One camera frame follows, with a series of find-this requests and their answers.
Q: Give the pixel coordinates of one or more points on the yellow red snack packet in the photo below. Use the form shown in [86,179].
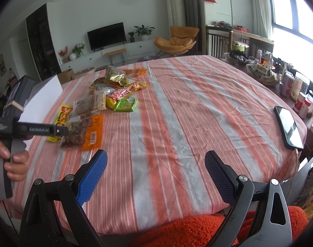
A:
[61,120]

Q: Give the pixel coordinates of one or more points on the yellow red chips bag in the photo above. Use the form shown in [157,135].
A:
[113,98]

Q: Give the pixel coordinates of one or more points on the green snack packet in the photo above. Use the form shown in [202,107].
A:
[126,105]

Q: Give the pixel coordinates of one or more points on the person's left hand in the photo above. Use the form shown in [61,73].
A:
[17,170]

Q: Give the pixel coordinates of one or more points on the red flower vase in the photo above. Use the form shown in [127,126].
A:
[63,53]

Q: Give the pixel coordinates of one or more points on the orange nut snack bag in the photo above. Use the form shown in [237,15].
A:
[85,134]

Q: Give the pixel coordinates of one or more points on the orange lounge chair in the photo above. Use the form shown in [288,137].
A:
[182,40]

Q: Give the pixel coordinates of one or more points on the black smartphone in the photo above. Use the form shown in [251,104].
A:
[288,128]

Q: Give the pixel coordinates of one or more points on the green potted plant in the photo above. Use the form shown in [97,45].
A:
[144,31]

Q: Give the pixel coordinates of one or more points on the clear bag brown biscuit bars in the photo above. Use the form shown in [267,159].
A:
[82,108]

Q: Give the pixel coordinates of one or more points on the wicker basket of items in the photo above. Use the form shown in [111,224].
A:
[263,75]

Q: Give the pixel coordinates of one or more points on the white tv cabinet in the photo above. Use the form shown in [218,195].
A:
[117,55]

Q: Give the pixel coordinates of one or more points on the orange fuzzy blanket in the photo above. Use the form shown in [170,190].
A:
[199,230]

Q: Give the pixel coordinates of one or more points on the white board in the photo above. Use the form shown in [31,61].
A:
[41,101]

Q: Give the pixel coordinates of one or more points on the striped orange grey tablecloth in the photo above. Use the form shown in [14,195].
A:
[155,172]

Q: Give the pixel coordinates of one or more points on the wooden stool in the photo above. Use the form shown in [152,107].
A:
[119,52]

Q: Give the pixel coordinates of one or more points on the dark-padded right gripper right finger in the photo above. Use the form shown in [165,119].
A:
[271,225]

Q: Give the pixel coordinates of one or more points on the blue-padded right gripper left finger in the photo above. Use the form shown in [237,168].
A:
[40,225]

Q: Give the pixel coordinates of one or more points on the black television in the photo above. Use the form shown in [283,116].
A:
[106,36]

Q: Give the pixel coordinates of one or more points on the white rice cake package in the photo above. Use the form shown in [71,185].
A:
[99,100]

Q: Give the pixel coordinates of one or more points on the yellow clear peanut bag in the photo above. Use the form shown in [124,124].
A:
[135,86]

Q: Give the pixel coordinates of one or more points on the gold clear nut bag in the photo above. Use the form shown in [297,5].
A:
[113,76]

